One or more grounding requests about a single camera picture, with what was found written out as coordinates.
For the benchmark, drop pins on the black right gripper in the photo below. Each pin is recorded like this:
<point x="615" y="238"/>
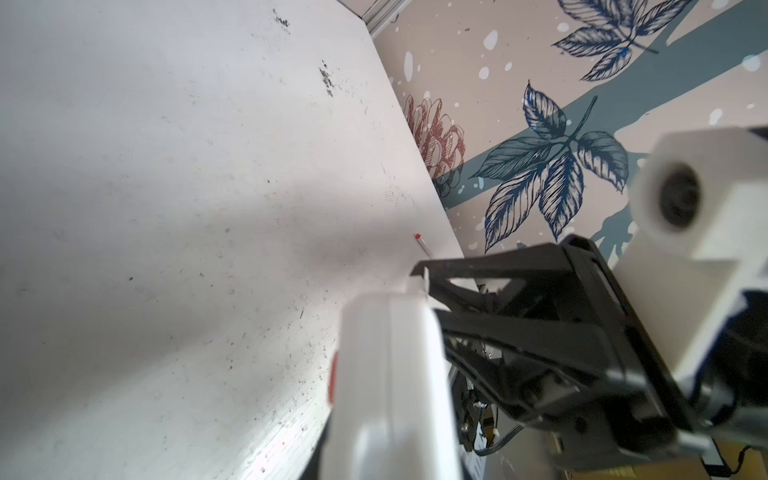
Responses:
<point x="575" y="360"/>

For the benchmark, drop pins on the white remote control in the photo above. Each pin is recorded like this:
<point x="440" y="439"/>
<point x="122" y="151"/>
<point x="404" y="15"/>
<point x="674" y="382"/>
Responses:
<point x="392" y="414"/>

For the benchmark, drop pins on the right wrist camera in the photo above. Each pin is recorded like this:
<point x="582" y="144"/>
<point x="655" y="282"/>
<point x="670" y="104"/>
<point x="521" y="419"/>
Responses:
<point x="699" y="203"/>

